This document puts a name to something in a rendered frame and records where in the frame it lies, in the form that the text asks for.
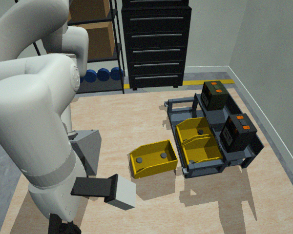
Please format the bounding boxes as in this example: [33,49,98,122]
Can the yellow bin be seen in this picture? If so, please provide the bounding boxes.
[176,117,213,148]
[182,136,223,168]
[130,139,178,179]

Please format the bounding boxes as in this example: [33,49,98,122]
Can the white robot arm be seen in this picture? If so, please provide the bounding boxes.
[0,0,136,211]

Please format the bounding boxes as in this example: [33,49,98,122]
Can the black case with orange latches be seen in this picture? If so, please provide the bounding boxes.
[220,113,258,153]

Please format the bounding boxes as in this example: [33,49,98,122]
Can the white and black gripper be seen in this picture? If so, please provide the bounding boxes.
[28,151,88,234]

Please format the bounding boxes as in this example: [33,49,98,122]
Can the dark green case with orange latches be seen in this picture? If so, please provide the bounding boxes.
[201,81,229,111]

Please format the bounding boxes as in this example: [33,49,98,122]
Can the dark grey bin shelf rack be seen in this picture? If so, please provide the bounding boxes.
[164,92,264,178]

